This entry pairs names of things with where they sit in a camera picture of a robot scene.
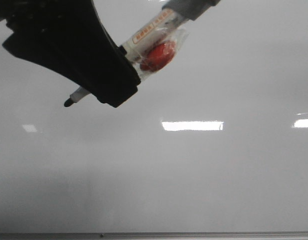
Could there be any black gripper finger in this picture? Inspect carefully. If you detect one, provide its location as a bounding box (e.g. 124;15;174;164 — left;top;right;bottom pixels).
0;0;140;107

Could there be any white black whiteboard marker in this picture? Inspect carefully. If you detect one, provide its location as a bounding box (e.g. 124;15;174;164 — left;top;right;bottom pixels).
64;0;217;107

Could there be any red taped pad on marker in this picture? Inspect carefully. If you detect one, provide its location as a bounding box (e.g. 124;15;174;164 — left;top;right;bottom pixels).
140;41;176;73

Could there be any aluminium whiteboard bottom frame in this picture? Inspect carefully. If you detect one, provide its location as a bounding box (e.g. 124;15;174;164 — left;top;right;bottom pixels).
0;231;308;240

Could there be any white whiteboard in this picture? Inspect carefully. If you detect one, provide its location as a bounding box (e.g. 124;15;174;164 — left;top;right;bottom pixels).
0;0;308;233

